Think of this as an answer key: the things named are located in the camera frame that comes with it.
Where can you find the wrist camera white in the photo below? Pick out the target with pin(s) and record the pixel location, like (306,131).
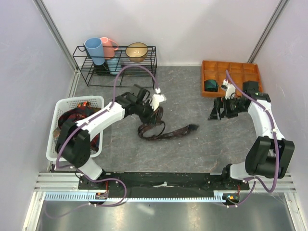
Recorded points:
(157,98)
(229,89)

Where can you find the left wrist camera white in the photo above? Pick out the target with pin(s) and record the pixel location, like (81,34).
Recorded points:
(157,98)

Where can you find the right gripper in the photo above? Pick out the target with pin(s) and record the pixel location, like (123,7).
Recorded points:
(226,113)

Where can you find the orange compartment tray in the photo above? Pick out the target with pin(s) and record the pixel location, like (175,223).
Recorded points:
(239,72)

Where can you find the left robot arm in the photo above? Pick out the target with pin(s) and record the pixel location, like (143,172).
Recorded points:
(74,140)

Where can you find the white plastic basket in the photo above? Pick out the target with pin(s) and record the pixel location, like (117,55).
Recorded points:
(61,107)

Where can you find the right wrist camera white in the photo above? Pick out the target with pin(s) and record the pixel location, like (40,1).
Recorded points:
(229,89)

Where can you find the red navy striped tie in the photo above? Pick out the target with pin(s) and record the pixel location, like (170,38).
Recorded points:
(77,114)

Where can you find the amber glass bowl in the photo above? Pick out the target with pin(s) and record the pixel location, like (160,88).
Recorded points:
(137,52)

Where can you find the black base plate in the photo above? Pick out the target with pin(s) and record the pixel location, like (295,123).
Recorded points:
(164,184)

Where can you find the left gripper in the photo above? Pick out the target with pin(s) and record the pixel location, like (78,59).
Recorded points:
(150,119)

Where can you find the patterned ties pile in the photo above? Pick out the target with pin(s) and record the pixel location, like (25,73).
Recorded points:
(56,132)

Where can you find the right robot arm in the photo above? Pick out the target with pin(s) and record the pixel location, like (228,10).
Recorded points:
(271,153)

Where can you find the black wire rack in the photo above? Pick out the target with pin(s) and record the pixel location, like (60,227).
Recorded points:
(130,74)

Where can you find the light blue lower cup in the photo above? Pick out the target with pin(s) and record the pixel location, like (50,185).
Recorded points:
(114,65)

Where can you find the green tie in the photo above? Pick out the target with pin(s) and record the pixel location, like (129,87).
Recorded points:
(210,85)

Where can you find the brown floral tie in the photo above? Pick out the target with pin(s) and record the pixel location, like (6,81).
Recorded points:
(181,132)

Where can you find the pink cup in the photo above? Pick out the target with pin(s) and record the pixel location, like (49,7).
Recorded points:
(109,47)

